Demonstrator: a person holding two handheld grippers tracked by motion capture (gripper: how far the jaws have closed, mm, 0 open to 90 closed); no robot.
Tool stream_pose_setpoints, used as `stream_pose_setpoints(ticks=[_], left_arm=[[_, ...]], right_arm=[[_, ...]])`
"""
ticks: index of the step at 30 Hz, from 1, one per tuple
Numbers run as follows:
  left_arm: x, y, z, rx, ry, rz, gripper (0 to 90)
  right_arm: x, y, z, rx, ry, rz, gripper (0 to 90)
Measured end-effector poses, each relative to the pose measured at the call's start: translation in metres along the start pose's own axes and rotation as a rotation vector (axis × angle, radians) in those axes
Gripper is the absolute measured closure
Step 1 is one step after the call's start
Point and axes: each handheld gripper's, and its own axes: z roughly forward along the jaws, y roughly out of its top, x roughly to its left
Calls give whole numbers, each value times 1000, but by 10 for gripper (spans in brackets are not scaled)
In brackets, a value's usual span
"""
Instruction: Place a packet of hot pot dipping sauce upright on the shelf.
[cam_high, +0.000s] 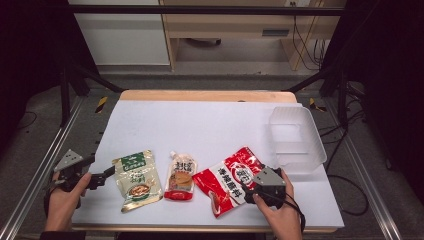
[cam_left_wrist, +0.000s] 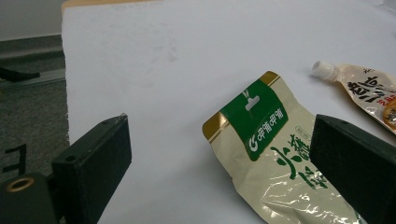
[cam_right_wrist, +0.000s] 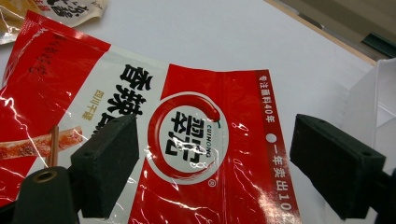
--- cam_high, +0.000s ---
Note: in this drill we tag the person's left hand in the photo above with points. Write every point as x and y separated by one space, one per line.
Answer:
61 206

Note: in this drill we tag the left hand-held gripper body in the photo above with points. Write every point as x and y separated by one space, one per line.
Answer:
68 160

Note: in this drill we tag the white spouted sauce pouch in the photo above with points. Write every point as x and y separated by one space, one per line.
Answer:
180 178

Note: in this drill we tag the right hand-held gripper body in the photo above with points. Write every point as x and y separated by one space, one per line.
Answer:
269 186

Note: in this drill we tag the black horizontal frame bar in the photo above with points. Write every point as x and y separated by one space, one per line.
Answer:
200 10

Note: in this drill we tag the translucent plastic container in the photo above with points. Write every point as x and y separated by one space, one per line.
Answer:
296 140

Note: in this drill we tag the light wooden desk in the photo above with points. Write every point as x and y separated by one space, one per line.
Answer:
230 25

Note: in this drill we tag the green and gold sauce pouch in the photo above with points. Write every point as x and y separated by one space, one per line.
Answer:
137 180

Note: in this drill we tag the red and white seasoning packet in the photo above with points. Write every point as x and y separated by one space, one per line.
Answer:
226 181

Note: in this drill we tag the aluminium floor rail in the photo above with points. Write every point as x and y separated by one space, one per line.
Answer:
40 163
366 173

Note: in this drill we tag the white table sheet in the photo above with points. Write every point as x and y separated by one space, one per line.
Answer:
200 130

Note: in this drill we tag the yellow and black tape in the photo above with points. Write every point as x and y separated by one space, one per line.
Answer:
101 104
315 105

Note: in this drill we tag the white cabinet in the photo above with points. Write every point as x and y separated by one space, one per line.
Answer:
123 36

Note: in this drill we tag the dark curtain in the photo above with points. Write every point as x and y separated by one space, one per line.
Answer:
30 50
390 83

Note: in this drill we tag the person's right hand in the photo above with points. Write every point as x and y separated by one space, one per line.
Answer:
283 216

